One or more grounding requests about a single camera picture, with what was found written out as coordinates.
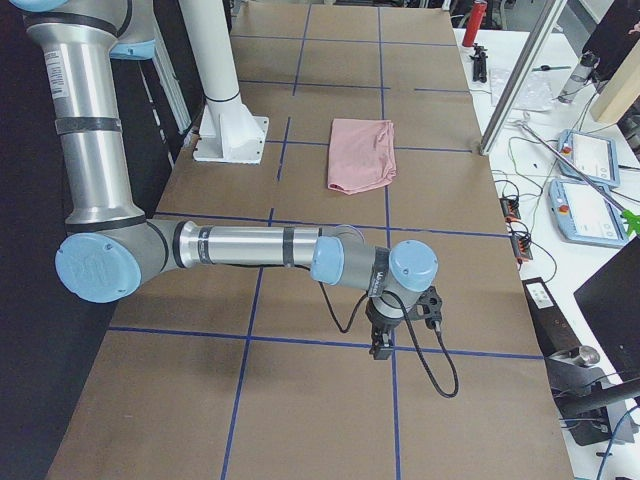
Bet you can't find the orange black connector block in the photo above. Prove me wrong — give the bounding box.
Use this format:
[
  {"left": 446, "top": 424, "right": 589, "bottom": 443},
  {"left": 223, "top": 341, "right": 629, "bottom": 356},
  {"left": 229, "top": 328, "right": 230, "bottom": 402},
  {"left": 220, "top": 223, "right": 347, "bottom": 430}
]
[{"left": 499, "top": 195, "right": 533, "bottom": 265}]

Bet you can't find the red bottle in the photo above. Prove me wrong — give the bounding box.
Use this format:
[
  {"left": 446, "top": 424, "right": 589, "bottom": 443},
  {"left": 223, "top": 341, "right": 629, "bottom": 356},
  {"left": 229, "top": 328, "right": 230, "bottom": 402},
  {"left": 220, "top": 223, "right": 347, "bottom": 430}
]
[{"left": 462, "top": 0, "right": 488, "bottom": 48}]

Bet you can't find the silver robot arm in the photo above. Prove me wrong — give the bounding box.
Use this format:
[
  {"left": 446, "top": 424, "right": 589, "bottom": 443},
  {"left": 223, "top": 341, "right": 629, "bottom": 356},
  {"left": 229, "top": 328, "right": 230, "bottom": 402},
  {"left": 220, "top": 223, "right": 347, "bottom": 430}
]
[{"left": 18, "top": 1, "right": 441, "bottom": 360}]

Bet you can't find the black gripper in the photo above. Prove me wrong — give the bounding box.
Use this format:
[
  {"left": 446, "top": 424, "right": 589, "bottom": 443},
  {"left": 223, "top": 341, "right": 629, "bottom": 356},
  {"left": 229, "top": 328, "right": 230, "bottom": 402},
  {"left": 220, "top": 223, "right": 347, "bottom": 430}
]
[{"left": 365, "top": 299, "right": 403, "bottom": 360}]

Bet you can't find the teach pendant tablet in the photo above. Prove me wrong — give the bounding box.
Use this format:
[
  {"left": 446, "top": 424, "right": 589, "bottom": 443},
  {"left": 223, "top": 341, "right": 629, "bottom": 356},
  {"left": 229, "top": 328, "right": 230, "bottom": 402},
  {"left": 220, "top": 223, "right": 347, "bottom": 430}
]
[
  {"left": 558, "top": 129, "right": 620, "bottom": 188},
  {"left": 548, "top": 179, "right": 629, "bottom": 248}
]

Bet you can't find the black box with label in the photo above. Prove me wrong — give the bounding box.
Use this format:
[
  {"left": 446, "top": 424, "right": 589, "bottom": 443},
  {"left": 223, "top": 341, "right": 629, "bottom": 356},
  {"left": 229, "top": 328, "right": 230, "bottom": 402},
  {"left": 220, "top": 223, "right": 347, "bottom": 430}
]
[{"left": 522, "top": 277, "right": 581, "bottom": 357}]

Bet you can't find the black monitor corner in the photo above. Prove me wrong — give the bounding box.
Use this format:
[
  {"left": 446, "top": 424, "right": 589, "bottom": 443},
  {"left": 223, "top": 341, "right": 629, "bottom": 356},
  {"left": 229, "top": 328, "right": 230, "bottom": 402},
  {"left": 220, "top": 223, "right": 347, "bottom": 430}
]
[{"left": 574, "top": 238, "right": 640, "bottom": 380}]

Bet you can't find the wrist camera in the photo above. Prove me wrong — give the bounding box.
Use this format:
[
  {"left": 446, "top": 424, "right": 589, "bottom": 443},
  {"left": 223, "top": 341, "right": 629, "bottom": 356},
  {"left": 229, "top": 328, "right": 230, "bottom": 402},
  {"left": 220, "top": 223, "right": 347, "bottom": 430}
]
[{"left": 416, "top": 286, "right": 443, "bottom": 330}]

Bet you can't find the pink t-shirt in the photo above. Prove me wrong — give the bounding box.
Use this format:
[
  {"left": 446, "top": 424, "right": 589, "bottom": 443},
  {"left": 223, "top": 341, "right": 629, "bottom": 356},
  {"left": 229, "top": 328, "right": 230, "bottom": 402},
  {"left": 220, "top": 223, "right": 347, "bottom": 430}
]
[{"left": 327, "top": 118, "right": 397, "bottom": 195}]

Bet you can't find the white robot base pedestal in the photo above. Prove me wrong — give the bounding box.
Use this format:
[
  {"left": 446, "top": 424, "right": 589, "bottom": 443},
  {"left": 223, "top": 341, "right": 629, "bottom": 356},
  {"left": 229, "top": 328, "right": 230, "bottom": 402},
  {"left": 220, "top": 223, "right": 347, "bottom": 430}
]
[{"left": 180, "top": 0, "right": 269, "bottom": 164}]

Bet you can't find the aluminium frame post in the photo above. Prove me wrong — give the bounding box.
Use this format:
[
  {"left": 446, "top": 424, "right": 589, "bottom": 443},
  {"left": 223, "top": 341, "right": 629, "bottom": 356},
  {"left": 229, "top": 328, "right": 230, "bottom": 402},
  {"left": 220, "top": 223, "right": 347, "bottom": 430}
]
[{"left": 479, "top": 0, "right": 567, "bottom": 155}]

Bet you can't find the silver reacher grabber tool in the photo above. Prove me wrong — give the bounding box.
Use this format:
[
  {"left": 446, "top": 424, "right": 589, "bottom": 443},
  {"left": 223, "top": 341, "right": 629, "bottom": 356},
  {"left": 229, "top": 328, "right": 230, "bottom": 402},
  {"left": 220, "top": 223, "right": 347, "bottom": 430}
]
[{"left": 508, "top": 112, "right": 640, "bottom": 239}]

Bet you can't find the right black braided cable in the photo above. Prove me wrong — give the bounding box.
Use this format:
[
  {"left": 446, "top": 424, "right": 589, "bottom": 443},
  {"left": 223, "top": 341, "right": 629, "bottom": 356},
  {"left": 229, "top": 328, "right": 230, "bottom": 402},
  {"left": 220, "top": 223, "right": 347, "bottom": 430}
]
[{"left": 317, "top": 282, "right": 460, "bottom": 399}]

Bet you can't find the clear plastic bag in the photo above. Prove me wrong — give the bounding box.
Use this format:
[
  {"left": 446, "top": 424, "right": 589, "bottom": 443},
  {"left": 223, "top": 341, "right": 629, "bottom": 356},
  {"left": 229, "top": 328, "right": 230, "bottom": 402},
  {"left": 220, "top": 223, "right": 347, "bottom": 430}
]
[{"left": 489, "top": 68, "right": 554, "bottom": 112}]

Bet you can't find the far teach pendant tablet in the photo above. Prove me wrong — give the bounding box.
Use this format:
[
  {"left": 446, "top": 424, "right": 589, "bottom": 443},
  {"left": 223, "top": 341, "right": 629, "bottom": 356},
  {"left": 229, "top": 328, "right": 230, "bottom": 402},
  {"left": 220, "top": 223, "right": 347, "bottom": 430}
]
[{"left": 558, "top": 129, "right": 620, "bottom": 188}]

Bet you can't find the near teach pendant tablet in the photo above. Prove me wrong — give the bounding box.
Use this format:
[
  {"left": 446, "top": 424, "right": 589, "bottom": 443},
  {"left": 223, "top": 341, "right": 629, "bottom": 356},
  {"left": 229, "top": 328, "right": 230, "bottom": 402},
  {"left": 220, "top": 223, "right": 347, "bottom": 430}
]
[{"left": 548, "top": 179, "right": 629, "bottom": 248}]

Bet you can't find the black folded tripod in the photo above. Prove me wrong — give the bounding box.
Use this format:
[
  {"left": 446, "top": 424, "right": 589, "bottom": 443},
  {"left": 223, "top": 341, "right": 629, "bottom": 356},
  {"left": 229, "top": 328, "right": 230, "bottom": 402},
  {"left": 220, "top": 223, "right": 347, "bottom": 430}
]
[{"left": 470, "top": 43, "right": 488, "bottom": 83}]

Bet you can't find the clear water bottle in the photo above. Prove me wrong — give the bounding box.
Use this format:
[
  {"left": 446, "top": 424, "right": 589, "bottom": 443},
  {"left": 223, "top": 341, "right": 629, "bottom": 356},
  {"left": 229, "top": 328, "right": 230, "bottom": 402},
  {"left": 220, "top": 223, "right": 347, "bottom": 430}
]
[{"left": 558, "top": 51, "right": 599, "bottom": 104}]

